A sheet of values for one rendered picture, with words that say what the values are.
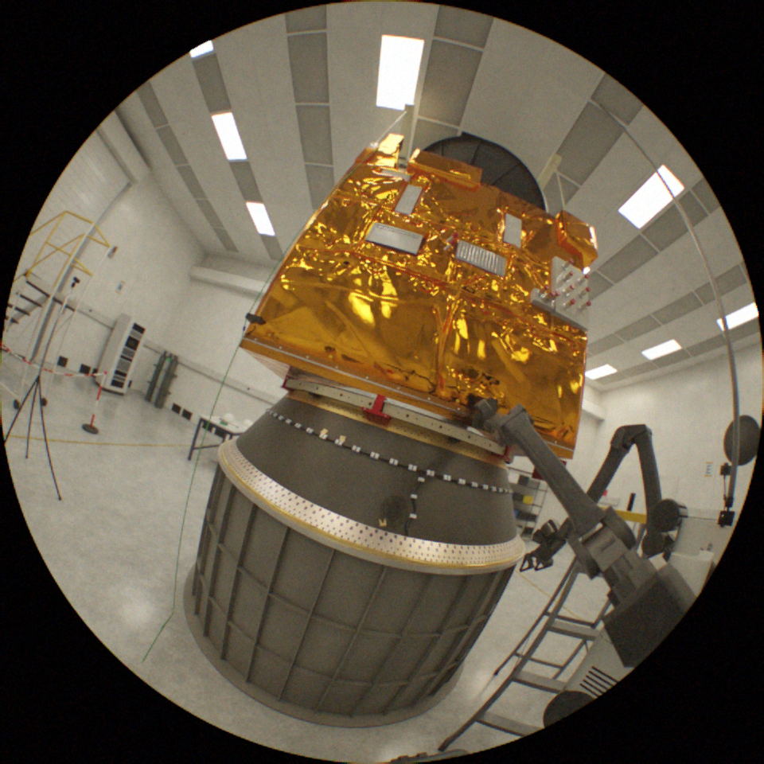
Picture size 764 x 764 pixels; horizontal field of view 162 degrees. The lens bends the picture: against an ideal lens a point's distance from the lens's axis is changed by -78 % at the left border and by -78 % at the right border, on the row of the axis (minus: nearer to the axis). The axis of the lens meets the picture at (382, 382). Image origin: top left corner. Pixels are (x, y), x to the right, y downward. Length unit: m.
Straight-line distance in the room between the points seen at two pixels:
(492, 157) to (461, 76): 1.29
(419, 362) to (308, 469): 0.70
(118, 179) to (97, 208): 0.83
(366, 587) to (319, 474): 0.49
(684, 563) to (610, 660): 0.23
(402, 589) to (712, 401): 7.90
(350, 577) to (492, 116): 4.24
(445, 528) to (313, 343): 1.01
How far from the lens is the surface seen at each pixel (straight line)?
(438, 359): 1.32
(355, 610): 1.16
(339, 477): 1.08
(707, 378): 8.48
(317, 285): 1.45
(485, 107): 3.85
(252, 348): 1.45
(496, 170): 2.91
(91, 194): 7.66
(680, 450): 8.26
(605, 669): 0.70
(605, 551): 0.52
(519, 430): 0.62
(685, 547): 0.70
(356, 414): 1.23
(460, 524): 1.19
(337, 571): 1.08
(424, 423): 1.17
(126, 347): 7.95
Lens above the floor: 1.55
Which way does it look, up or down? 12 degrees up
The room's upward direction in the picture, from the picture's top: 19 degrees clockwise
